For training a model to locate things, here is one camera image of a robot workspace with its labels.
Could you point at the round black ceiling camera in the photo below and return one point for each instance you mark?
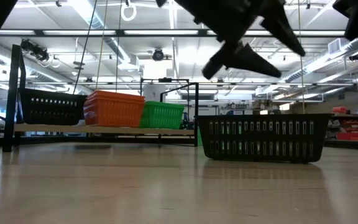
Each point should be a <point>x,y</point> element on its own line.
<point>158,54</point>

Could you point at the black ceiling dome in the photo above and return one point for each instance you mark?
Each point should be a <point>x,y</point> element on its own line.
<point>356,56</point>

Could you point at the black ceiling spotlight cluster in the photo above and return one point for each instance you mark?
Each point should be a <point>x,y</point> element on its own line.
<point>34,49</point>

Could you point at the red container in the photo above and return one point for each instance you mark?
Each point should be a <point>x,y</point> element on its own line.
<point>339,109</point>

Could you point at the storage shelf with small bins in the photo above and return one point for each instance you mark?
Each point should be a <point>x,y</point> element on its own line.
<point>353,130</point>

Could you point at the wooden shelf with black frame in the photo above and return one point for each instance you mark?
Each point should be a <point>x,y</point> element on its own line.
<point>104,129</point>

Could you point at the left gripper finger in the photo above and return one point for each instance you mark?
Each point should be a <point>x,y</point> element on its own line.
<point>280,25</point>
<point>238,59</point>

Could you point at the white air vent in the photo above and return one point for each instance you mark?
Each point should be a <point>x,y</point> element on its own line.
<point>334,46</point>

